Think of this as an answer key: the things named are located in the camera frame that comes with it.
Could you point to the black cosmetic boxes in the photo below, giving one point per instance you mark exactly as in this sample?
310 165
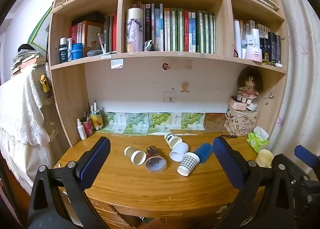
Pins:
273 45

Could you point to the floral print cylinder tube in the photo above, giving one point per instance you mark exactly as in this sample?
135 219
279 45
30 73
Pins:
133 30

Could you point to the dark red patterned cup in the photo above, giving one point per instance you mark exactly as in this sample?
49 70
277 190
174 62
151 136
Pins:
155 160

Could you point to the white floral curtain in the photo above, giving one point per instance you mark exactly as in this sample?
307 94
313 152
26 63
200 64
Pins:
300 68

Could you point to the illustrated book slipcase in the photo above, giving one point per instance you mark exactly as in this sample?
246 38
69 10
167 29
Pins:
92 36

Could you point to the dark upright books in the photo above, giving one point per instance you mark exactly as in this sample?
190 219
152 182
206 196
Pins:
110 32

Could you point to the brown drawing sheet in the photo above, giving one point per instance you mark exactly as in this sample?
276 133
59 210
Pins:
215 121

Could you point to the leaf-print folded sheet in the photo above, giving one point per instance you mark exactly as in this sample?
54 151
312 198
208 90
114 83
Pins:
150 122

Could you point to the grey checkered paper cup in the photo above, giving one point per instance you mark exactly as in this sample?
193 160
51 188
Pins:
188 164

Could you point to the row of green-spined books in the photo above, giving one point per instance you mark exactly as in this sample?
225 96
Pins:
182 31

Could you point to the white cup with dark print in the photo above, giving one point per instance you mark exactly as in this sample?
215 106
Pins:
172 139

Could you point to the red sticker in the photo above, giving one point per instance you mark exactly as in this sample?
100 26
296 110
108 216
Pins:
165 66

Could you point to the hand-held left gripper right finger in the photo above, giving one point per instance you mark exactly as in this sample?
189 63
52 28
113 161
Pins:
228 161

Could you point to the grey small case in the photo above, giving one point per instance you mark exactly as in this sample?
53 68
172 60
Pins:
95 52

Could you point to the silver foil sticker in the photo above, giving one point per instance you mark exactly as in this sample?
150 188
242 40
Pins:
117 64

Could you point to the blue round jar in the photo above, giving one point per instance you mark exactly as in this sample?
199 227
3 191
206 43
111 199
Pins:
77 51

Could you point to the beige paper cup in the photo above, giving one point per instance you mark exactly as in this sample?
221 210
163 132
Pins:
136 156

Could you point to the brown-haired rag doll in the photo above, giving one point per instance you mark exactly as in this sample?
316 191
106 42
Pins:
248 87

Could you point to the black bottle white cap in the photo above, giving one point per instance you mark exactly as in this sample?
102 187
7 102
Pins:
63 52

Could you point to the green tissue pack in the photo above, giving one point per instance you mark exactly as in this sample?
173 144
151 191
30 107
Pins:
257 140

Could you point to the bear sticker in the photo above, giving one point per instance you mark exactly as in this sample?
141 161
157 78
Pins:
184 86

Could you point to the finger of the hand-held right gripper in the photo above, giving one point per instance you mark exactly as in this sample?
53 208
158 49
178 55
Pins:
307 158

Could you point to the red tin pen holder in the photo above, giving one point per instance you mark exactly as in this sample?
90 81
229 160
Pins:
88 127

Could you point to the black pen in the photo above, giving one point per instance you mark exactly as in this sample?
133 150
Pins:
229 136

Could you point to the cream paper cup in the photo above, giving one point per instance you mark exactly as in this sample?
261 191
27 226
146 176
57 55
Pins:
264 158

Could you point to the white lace cloth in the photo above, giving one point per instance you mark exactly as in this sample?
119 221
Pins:
20 111

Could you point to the red book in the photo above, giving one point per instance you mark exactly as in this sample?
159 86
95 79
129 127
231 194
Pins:
74 35

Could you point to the yellow tin pen holder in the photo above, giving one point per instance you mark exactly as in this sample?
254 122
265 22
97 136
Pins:
97 119

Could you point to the green framed board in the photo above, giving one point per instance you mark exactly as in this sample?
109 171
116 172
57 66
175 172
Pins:
37 32

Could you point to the plain white paper cup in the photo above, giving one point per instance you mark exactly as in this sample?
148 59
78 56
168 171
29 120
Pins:
179 152

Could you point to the slim white bottle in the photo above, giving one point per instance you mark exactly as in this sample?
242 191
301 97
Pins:
69 47

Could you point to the blue plastic cup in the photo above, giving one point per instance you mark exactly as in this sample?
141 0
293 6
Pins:
204 152

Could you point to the wooden bookshelf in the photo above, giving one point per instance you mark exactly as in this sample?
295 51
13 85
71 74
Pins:
71 98

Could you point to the white spray bottle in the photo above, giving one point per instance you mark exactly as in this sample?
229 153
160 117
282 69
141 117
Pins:
81 130

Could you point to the crumpled foil packet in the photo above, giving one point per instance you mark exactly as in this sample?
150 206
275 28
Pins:
150 46

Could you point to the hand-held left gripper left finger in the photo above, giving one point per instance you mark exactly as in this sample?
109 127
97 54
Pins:
96 157

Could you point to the pink small box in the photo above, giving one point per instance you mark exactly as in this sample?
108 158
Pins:
237 105

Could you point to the white cosmetic tube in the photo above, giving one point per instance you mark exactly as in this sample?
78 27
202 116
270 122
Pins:
255 37

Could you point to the yellow hanging toy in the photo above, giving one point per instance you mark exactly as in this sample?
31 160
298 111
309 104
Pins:
45 84

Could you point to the pile of old books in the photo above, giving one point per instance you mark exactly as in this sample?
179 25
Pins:
25 60

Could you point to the patterned fabric storage bag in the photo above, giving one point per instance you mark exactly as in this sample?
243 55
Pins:
239 123

